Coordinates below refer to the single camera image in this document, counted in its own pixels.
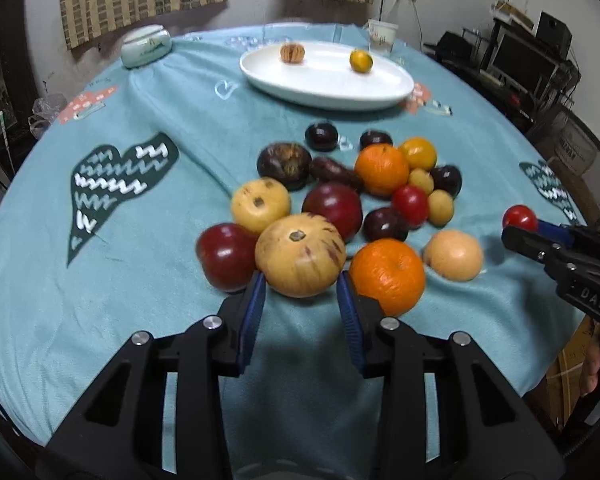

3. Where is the black mesh office chair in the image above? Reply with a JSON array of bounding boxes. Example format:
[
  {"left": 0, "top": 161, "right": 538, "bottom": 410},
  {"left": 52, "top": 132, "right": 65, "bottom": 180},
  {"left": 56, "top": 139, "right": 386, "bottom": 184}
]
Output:
[{"left": 525, "top": 105, "right": 600, "bottom": 231}]

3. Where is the yellow apple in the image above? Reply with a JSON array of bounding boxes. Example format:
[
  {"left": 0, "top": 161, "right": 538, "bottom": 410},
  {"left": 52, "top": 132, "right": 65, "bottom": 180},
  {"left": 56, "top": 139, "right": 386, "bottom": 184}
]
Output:
[{"left": 230, "top": 178, "right": 292, "bottom": 235}]

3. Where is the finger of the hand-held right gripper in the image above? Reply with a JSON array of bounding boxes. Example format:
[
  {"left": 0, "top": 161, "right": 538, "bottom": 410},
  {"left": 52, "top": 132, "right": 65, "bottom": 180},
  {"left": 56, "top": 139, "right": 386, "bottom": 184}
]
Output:
[
  {"left": 501, "top": 224, "right": 569, "bottom": 274},
  {"left": 537, "top": 219, "right": 581, "bottom": 249}
]

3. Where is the cardboard box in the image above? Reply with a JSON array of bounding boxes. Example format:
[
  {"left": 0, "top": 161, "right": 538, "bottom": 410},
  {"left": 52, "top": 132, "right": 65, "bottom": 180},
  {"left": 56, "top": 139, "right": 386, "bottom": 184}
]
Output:
[{"left": 550, "top": 120, "right": 600, "bottom": 176}]

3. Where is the small dark mangosteen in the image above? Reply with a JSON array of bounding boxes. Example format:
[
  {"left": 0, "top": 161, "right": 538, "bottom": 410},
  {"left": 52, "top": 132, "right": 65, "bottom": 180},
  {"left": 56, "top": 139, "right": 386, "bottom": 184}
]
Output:
[{"left": 307, "top": 156, "right": 365, "bottom": 192}]

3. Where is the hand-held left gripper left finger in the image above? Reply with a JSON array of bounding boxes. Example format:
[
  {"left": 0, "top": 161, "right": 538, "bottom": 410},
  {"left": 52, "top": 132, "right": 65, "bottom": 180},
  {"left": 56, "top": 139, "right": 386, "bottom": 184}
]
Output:
[{"left": 35, "top": 271, "right": 268, "bottom": 480}]

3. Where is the large dark mangosteen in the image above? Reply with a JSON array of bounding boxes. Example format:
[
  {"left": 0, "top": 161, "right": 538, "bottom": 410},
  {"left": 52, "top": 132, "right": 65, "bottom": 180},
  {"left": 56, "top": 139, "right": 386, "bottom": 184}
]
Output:
[{"left": 256, "top": 142, "right": 312, "bottom": 192}]

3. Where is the dark purple plum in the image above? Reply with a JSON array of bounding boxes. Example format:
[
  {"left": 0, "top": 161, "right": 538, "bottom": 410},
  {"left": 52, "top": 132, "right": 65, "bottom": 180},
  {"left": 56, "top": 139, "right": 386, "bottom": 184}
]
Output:
[
  {"left": 359, "top": 130, "right": 394, "bottom": 151},
  {"left": 305, "top": 122, "right": 339, "bottom": 152},
  {"left": 362, "top": 207, "right": 410, "bottom": 243},
  {"left": 429, "top": 165, "right": 463, "bottom": 198}
]

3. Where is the yellow streaked melon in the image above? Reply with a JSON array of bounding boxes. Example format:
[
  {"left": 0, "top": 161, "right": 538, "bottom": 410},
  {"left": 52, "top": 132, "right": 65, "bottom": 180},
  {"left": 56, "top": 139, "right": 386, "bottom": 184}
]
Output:
[{"left": 254, "top": 213, "right": 347, "bottom": 298}]

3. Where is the computer monitor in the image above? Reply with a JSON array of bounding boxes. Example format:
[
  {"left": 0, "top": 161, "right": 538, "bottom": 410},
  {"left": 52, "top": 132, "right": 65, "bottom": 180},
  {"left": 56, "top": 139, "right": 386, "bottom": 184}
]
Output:
[{"left": 490, "top": 30, "right": 563, "bottom": 93}]

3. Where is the green orange tangerine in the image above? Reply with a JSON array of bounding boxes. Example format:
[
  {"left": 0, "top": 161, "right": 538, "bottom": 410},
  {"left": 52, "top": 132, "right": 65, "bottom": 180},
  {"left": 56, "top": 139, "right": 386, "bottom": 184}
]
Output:
[{"left": 349, "top": 49, "right": 374, "bottom": 74}]

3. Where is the white paper cup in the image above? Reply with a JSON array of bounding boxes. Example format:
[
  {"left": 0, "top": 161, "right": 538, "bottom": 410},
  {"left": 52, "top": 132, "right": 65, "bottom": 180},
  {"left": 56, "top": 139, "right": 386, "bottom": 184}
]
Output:
[{"left": 367, "top": 19, "right": 398, "bottom": 57}]

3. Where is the dark red apple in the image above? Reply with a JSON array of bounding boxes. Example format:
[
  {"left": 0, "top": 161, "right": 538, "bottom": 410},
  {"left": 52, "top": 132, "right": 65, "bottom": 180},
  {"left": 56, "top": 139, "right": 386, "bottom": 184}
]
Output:
[
  {"left": 196, "top": 223, "right": 258, "bottom": 293},
  {"left": 301, "top": 182, "right": 364, "bottom": 243}
]

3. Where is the small yellow longan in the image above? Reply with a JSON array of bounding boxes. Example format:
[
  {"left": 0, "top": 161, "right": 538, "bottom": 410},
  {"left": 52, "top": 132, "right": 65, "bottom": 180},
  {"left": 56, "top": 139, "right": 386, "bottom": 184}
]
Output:
[
  {"left": 426, "top": 189, "right": 455, "bottom": 227},
  {"left": 408, "top": 168, "right": 436, "bottom": 196}
]

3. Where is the black metal desk rack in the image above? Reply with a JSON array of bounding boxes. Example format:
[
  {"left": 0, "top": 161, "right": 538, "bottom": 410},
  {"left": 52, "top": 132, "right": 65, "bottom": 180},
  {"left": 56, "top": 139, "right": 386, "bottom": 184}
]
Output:
[{"left": 422, "top": 15, "right": 581, "bottom": 126}]

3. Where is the pale yellow pear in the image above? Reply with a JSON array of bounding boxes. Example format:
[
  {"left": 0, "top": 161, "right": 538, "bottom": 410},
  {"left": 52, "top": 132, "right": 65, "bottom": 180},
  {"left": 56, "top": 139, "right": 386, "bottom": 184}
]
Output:
[{"left": 423, "top": 230, "right": 484, "bottom": 282}]

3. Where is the white oval plate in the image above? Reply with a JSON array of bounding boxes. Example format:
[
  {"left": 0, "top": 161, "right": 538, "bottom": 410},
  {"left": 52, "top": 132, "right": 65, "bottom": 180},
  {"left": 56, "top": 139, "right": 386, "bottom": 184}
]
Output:
[{"left": 239, "top": 40, "right": 415, "bottom": 112}]

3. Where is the black hat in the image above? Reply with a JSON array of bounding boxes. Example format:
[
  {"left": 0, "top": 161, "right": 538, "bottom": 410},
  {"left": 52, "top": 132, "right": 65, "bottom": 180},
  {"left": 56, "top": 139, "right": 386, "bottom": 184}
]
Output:
[{"left": 422, "top": 30, "right": 481, "bottom": 61}]

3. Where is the orange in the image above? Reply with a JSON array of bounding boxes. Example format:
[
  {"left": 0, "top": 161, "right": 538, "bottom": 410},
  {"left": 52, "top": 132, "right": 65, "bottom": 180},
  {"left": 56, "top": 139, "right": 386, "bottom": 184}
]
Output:
[
  {"left": 349, "top": 238, "right": 427, "bottom": 317},
  {"left": 355, "top": 143, "right": 411, "bottom": 197}
]

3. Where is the clear plastic bag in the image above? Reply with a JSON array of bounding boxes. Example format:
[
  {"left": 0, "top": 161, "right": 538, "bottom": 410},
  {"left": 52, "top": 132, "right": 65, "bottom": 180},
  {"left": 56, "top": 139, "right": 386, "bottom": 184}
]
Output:
[{"left": 28, "top": 94, "right": 68, "bottom": 141}]

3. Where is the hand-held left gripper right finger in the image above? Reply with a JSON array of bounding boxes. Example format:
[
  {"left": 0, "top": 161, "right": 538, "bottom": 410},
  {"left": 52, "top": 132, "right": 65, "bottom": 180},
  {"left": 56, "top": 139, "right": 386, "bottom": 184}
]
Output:
[{"left": 335, "top": 271, "right": 566, "bottom": 480}]

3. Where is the yellow orange tangerine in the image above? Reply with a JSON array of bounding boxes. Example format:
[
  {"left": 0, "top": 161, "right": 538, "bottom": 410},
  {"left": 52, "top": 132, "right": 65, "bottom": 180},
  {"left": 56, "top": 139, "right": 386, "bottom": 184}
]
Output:
[{"left": 399, "top": 137, "right": 438, "bottom": 172}]

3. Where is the person's right hand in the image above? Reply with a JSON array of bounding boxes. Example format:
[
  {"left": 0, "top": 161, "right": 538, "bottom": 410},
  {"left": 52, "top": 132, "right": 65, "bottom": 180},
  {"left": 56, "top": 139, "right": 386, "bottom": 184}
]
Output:
[{"left": 579, "top": 332, "right": 600, "bottom": 397}]

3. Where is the red cherry tomato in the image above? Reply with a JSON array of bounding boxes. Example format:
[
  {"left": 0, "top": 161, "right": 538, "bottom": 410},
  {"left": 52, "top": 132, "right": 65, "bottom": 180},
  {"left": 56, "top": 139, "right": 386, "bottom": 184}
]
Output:
[
  {"left": 502, "top": 204, "right": 539, "bottom": 233},
  {"left": 391, "top": 185, "right": 430, "bottom": 226}
]

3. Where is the black speaker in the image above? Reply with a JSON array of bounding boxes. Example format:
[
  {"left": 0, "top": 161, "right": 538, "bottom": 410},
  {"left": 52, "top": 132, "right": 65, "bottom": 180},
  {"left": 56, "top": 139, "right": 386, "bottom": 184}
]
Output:
[{"left": 536, "top": 11, "right": 573, "bottom": 58}]

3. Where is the white ceramic lidded jar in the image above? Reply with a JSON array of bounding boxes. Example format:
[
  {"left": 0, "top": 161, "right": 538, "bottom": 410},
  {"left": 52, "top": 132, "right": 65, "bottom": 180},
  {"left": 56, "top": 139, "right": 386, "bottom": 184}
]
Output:
[{"left": 120, "top": 25, "right": 173, "bottom": 69}]

